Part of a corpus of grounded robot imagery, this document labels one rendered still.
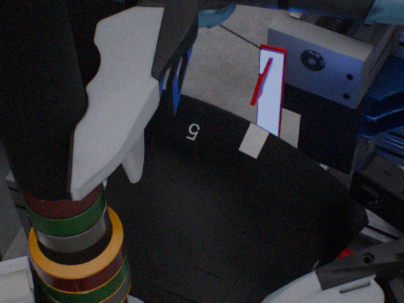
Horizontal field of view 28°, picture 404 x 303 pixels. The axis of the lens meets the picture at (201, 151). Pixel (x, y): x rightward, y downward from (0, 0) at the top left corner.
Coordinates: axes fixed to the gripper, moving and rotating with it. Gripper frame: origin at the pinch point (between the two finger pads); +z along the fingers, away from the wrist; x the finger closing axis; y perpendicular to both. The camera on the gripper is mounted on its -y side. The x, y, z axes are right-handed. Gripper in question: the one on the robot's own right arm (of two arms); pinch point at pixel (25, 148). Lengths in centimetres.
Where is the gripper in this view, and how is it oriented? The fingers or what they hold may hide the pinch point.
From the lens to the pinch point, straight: 29.8
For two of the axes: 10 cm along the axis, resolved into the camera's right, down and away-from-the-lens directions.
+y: 0.2, 6.4, 7.7
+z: -1.7, 7.6, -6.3
